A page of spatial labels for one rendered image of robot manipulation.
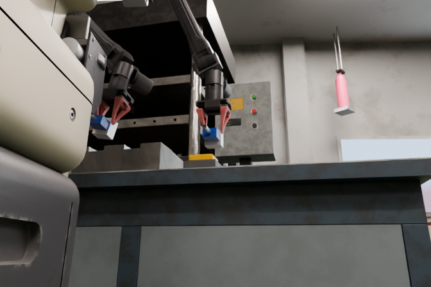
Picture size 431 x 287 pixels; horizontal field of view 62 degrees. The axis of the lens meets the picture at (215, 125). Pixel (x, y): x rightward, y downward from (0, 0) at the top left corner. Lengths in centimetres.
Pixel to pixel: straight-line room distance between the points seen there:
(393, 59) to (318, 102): 132
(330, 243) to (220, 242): 24
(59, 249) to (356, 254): 63
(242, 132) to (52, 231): 156
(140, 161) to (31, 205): 69
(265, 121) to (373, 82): 388
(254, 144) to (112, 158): 95
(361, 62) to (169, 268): 508
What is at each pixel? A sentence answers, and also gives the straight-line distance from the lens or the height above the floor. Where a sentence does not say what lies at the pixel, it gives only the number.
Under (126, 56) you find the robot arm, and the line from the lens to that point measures 120.
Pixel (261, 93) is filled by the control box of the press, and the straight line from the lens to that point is 191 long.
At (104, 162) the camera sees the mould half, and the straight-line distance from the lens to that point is 103.
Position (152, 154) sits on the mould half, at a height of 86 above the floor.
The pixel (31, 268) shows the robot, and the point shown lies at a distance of 32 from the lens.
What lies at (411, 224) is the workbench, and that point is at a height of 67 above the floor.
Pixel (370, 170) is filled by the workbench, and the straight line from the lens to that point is 82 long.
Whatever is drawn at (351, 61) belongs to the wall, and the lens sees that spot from 568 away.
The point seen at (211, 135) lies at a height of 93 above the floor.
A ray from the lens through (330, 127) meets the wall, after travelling 516.
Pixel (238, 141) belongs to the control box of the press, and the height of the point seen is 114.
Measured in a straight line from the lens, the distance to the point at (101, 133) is 107.
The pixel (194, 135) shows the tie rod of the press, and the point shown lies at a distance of 176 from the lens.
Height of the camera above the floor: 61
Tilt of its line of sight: 19 degrees up
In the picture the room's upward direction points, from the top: 1 degrees clockwise
